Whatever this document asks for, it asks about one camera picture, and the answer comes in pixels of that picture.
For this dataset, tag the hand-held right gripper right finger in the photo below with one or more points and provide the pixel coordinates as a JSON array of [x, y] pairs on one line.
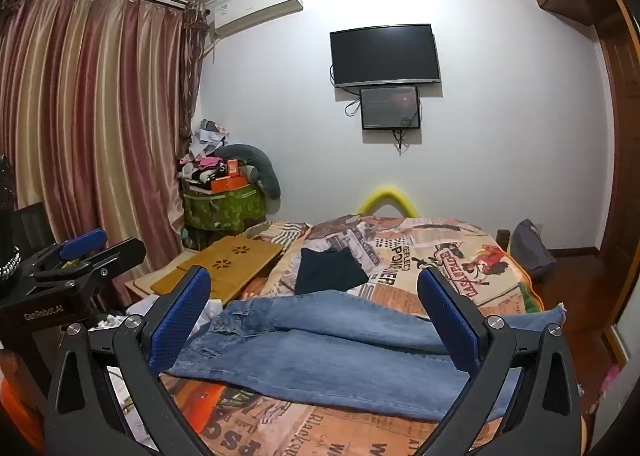
[[447, 316]]

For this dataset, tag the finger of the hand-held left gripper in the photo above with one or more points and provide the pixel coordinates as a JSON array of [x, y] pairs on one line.
[[82, 242], [117, 256]]

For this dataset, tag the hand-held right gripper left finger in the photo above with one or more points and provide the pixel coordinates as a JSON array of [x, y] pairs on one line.
[[182, 316]]

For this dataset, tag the blue denim pants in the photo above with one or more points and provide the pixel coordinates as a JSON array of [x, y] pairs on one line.
[[325, 346]]

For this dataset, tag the wooden lap desk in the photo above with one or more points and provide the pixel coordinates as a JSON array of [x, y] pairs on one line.
[[235, 261]]

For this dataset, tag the black studded bag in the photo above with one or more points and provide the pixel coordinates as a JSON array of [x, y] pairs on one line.
[[7, 216]]

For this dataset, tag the printed blanket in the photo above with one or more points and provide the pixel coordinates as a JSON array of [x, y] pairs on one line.
[[400, 246]]

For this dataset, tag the striped red curtain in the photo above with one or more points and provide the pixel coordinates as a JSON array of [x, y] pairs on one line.
[[100, 135]]

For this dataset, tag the green fabric storage box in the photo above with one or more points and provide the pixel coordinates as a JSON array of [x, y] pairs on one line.
[[225, 211]]

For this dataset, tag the folded black garment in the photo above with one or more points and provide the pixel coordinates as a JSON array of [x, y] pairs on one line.
[[330, 271]]

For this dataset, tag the orange box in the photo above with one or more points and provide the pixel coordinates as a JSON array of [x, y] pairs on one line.
[[227, 184]]

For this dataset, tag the pile of mixed clothes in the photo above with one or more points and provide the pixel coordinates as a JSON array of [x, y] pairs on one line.
[[205, 150]]

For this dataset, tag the yellow foam tube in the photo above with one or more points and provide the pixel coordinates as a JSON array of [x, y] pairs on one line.
[[387, 192]]

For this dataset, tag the small red box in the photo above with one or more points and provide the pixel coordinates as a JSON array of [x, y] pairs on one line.
[[233, 167]]

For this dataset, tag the grey curved pillow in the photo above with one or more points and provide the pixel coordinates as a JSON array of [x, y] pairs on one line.
[[265, 170]]

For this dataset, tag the white air conditioner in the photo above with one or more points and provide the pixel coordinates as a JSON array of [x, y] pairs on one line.
[[255, 5]]

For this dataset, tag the small wall-mounted monitor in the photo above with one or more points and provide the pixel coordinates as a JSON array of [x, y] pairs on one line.
[[390, 108]]

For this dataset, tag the wooden door frame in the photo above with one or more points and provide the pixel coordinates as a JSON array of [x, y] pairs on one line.
[[622, 135]]

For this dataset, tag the wall-mounted black television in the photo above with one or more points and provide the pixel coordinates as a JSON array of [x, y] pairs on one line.
[[385, 55]]

